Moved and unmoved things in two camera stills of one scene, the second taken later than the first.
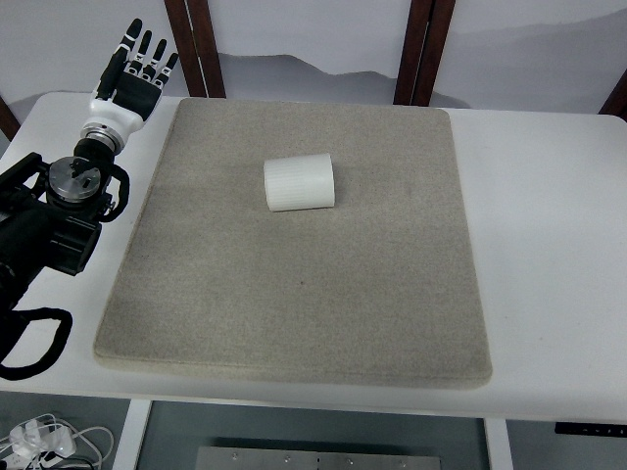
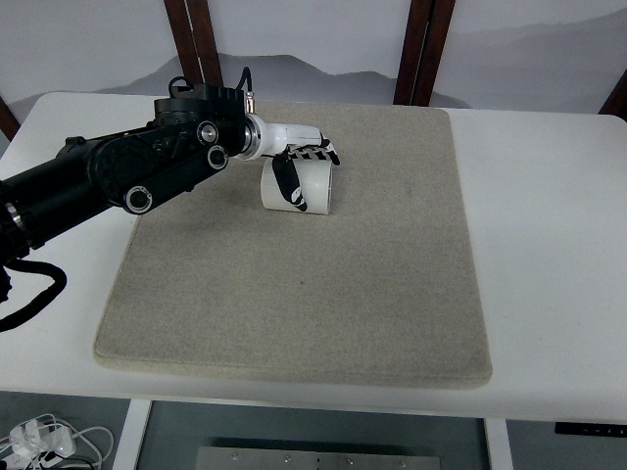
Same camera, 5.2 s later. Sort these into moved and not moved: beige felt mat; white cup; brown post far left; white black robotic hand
Moved: white black robotic hand
Not moved: white cup; brown post far left; beige felt mat
